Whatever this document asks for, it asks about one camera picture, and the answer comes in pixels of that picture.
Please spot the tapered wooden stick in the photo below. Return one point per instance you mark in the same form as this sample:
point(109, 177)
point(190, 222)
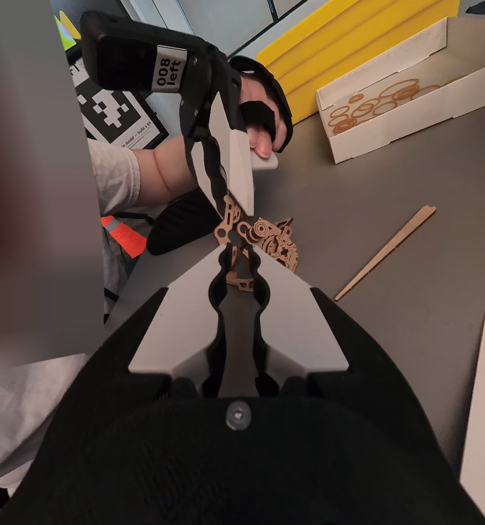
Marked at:
point(390, 250)

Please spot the yellow green sheet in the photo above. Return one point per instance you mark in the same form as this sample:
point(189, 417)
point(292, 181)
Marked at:
point(62, 35)

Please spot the framed black-white marker board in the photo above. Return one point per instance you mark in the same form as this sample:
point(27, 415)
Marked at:
point(111, 110)

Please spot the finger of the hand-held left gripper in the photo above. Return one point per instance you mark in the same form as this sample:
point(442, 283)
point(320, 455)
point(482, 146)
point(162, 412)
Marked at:
point(236, 164)
point(203, 172)

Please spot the wooden gear model assembly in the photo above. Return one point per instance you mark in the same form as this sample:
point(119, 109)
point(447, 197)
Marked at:
point(275, 246)

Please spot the pile of rubber bands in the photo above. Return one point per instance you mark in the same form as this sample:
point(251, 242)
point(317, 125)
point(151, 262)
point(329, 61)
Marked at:
point(336, 127)

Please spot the white paper sheet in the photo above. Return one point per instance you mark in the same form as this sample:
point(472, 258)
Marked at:
point(484, 410)

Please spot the person's left hand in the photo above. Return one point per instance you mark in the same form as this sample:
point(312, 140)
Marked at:
point(263, 135)

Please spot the person's light clothing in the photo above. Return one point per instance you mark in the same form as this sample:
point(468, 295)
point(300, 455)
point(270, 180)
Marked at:
point(13, 410)

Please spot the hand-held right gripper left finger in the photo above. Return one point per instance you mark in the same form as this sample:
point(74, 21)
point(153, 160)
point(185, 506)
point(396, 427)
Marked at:
point(176, 332)

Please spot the white cardboard tray box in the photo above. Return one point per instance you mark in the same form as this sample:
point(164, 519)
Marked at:
point(390, 127)

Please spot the small wooden model part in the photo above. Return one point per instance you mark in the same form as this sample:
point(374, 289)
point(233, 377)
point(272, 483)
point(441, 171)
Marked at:
point(226, 223)

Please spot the yellow foam board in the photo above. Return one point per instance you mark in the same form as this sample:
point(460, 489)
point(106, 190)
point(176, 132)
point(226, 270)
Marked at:
point(328, 45)

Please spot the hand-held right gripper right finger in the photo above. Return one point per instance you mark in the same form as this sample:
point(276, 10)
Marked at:
point(299, 332)

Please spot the person's left forearm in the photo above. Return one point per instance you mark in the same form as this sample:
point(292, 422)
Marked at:
point(160, 172)

